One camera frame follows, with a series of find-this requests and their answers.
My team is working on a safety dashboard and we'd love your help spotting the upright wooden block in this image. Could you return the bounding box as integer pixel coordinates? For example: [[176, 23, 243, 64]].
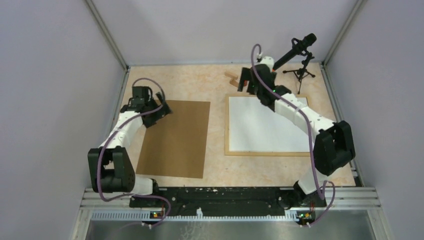
[[229, 79, 239, 88]]

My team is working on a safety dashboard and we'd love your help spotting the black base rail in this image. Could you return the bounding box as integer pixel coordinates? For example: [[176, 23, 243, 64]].
[[129, 187, 327, 217]]

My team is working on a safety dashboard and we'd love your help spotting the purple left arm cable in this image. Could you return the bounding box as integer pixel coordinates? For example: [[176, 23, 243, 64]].
[[96, 77, 172, 229]]

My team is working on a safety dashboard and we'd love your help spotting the brown cardboard backing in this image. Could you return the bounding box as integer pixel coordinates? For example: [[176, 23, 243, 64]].
[[135, 100, 211, 179]]

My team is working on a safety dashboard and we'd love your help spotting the flat wooden block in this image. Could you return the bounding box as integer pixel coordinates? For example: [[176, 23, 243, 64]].
[[224, 71, 239, 80]]

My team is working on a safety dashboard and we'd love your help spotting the sunflower photo print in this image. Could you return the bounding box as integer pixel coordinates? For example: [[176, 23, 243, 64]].
[[228, 96, 312, 153]]

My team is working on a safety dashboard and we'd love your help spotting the black microphone orange tip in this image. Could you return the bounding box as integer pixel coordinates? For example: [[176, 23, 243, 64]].
[[271, 33, 317, 72]]

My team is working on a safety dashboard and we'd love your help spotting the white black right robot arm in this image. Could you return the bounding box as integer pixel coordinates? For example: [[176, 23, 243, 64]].
[[237, 64, 356, 206]]

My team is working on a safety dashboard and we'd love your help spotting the light wooden picture frame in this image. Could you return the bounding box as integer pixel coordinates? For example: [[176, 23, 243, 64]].
[[224, 93, 316, 158]]

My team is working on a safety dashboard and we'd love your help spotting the black microphone tripod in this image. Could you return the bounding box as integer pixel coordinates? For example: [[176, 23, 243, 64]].
[[282, 51, 316, 95]]

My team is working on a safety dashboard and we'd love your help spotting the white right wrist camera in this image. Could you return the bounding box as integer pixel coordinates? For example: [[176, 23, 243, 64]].
[[256, 54, 275, 70]]

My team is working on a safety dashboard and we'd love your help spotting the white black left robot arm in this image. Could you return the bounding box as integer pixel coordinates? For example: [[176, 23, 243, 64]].
[[87, 86, 172, 207]]

